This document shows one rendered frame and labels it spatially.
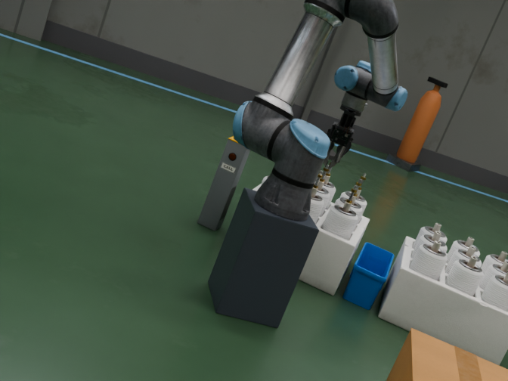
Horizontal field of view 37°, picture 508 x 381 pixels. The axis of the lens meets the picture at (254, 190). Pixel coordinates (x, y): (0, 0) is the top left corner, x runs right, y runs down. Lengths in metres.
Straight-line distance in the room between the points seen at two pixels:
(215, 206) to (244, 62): 2.44
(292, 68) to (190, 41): 2.85
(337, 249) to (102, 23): 2.78
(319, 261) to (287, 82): 0.66
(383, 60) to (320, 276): 0.72
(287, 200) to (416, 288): 0.63
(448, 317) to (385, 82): 0.74
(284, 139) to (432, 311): 0.79
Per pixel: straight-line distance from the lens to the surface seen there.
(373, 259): 2.70
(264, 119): 1.98
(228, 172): 2.51
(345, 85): 2.34
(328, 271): 2.42
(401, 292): 2.40
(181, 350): 1.80
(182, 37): 4.82
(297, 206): 1.95
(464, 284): 2.42
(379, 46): 2.11
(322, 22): 2.03
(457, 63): 5.33
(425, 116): 4.98
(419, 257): 2.41
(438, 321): 2.43
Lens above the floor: 0.86
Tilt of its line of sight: 16 degrees down
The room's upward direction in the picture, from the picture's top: 21 degrees clockwise
